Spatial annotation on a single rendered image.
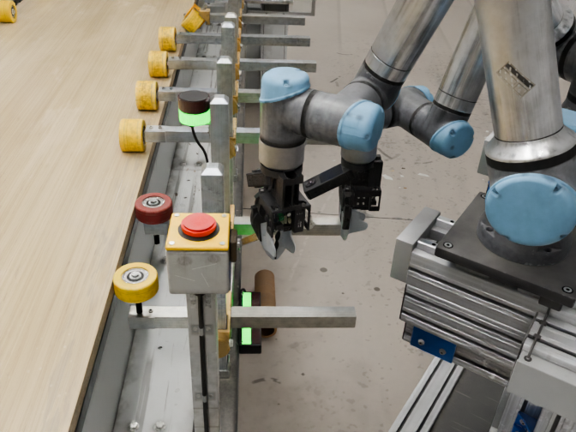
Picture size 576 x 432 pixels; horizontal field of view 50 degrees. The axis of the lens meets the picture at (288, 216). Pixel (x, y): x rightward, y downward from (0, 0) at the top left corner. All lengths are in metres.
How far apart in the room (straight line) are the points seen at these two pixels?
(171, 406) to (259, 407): 0.82
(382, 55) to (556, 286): 0.44
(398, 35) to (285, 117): 0.21
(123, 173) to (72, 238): 0.27
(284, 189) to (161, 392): 0.55
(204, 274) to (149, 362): 0.70
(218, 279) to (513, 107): 0.42
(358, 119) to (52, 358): 0.59
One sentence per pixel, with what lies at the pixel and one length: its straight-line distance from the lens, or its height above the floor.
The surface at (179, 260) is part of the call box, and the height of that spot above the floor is 1.20.
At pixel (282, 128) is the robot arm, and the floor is 1.22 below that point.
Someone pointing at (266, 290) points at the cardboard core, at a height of 0.08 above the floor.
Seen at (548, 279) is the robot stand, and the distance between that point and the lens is 1.04.
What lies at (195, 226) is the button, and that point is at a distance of 0.70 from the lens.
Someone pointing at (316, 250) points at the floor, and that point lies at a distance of 2.73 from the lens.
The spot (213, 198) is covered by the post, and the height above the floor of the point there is 1.11.
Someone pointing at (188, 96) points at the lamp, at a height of 1.17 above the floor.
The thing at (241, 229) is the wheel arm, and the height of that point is 0.85.
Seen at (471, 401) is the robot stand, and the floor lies 0.21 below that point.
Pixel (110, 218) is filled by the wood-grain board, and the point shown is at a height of 0.90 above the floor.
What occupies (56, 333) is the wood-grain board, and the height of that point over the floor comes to 0.90.
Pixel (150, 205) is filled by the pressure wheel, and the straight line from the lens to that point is 1.36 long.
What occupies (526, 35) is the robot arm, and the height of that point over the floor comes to 1.42.
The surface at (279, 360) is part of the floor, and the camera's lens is 2.24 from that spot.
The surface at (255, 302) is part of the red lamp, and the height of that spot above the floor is 0.70.
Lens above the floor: 1.63
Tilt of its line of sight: 34 degrees down
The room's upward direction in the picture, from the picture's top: 3 degrees clockwise
